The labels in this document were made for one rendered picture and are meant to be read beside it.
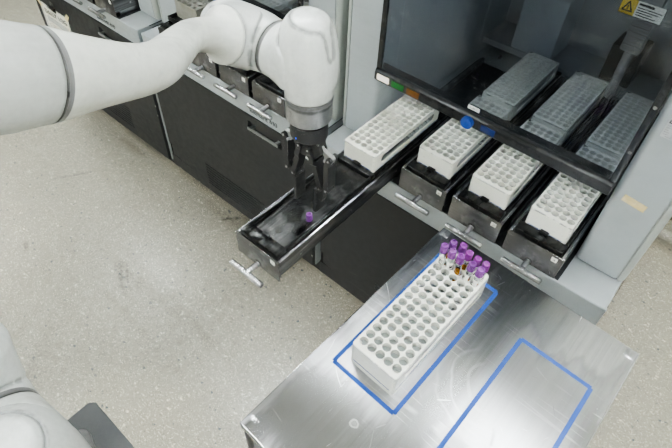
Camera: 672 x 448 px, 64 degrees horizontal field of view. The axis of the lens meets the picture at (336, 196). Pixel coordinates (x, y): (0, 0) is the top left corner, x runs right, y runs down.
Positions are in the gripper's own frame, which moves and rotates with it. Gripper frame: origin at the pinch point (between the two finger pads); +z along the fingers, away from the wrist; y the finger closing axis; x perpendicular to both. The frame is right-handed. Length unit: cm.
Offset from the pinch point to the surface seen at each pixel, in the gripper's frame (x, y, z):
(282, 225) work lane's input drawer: 5.6, 3.2, 9.0
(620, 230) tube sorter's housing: -37, -56, 1
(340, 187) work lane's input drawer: -12.6, 1.3, 9.1
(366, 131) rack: -27.6, 5.6, 2.9
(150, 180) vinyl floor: -20, 116, 89
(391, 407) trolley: 23.2, -40.6, 7.3
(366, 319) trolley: 12.6, -26.7, 7.3
